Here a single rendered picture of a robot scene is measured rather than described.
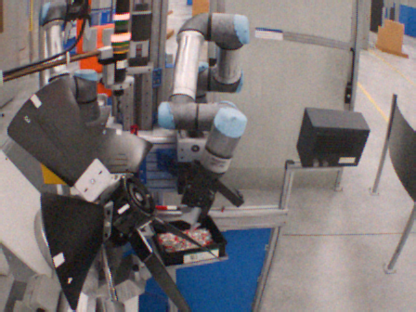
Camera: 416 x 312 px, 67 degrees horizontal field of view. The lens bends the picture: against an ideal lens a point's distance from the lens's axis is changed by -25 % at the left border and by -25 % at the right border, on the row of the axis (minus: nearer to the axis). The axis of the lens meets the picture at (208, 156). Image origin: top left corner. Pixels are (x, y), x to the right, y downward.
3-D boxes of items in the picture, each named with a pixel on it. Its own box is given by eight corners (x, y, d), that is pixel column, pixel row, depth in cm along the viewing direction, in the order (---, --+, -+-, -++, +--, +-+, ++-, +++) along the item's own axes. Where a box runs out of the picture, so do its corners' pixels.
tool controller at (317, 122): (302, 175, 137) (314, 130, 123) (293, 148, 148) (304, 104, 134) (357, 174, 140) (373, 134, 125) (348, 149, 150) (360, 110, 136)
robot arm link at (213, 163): (230, 149, 109) (234, 163, 101) (224, 163, 111) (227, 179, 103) (202, 140, 107) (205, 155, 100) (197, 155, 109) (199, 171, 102)
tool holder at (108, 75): (104, 94, 79) (105, 51, 74) (92, 87, 83) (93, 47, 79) (139, 84, 84) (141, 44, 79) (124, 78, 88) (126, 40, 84)
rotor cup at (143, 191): (92, 241, 80) (130, 214, 77) (77, 188, 88) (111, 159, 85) (131, 253, 92) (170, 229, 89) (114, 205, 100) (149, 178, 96)
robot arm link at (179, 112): (178, 6, 127) (155, 115, 105) (209, 6, 127) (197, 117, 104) (179, 26, 138) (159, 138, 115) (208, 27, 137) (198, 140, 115)
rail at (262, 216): (59, 222, 142) (56, 206, 139) (61, 216, 146) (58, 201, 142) (284, 226, 150) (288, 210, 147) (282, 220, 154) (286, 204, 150)
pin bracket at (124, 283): (108, 290, 95) (128, 279, 93) (110, 279, 100) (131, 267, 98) (123, 302, 97) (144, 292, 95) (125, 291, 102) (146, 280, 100)
